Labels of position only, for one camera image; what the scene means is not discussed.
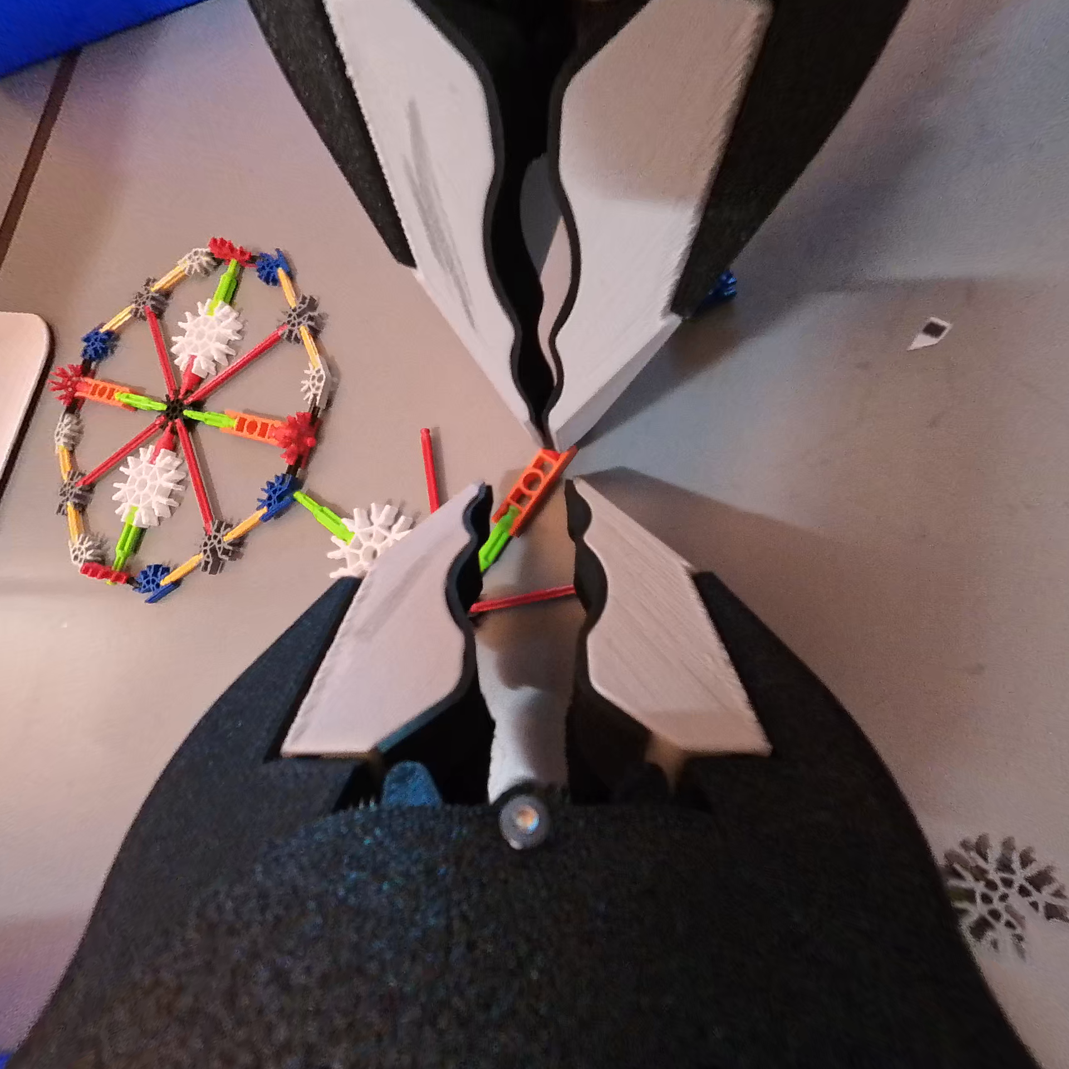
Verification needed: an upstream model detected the colourful toy wheel model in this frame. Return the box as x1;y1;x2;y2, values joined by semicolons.
47;236;337;605

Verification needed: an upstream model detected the white flat stand base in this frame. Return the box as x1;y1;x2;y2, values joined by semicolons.
0;312;53;504

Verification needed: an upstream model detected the half-built spoke toy model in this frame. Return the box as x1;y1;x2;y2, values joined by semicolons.
293;428;580;616

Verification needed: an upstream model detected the orange ladder connector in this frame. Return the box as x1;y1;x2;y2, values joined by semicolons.
492;446;579;537

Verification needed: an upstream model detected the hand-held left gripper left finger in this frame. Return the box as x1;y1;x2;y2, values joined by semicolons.
281;482;494;758

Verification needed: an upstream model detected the blue plastic bin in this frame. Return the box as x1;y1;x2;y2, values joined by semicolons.
0;0;207;82

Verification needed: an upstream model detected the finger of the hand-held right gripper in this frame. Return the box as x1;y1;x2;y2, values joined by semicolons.
541;0;775;449
320;0;559;444

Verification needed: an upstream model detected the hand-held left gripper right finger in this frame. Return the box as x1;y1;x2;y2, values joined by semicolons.
565;478;773;771

